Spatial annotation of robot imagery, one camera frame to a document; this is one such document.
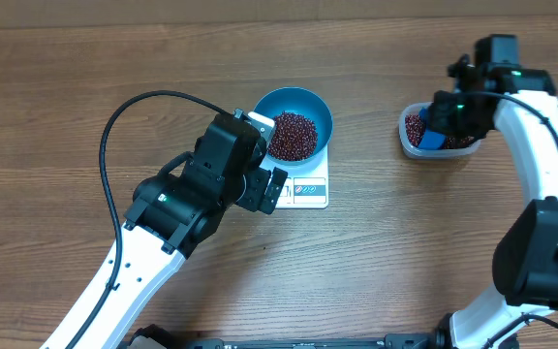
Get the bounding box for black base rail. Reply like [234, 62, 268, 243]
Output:
[175, 333, 445, 349]

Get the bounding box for red beans in bowl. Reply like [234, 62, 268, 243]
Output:
[268, 111, 318, 162]

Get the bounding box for teal bowl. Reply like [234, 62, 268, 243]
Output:
[254, 86, 333, 162]

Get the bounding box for left black cable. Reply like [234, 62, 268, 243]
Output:
[63, 89, 234, 349]

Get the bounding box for clear plastic container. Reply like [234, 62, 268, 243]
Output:
[398, 102, 481, 160]

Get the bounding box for blue plastic measuring scoop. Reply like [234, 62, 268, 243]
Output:
[418, 108, 446, 150]

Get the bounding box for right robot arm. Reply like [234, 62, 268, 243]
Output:
[425, 34, 558, 348]

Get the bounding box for white digital kitchen scale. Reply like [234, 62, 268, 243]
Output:
[275, 147, 329, 209]

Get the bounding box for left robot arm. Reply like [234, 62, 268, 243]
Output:
[44, 111, 287, 349]

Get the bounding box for right black cable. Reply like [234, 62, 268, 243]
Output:
[462, 90, 558, 209]

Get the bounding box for black cable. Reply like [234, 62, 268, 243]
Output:
[63, 89, 234, 349]
[462, 90, 558, 209]

